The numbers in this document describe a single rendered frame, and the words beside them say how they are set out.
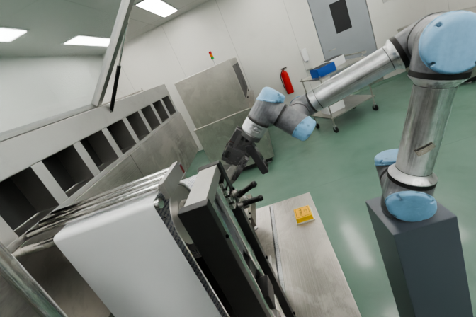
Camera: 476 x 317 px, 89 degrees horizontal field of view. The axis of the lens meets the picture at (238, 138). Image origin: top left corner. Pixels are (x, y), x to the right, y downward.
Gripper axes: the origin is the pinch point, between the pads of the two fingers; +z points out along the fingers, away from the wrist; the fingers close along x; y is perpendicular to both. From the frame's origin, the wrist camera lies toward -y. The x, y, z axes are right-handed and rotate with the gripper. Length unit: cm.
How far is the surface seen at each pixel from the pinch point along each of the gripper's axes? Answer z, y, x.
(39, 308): -9, 22, 57
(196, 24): -37, 135, -448
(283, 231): 14.7, -31.6, -9.2
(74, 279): 24.5, 27.8, 32.2
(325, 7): -175, -74, -450
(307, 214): 4.3, -37.2, -12.1
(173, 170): -13.1, 17.3, 28.1
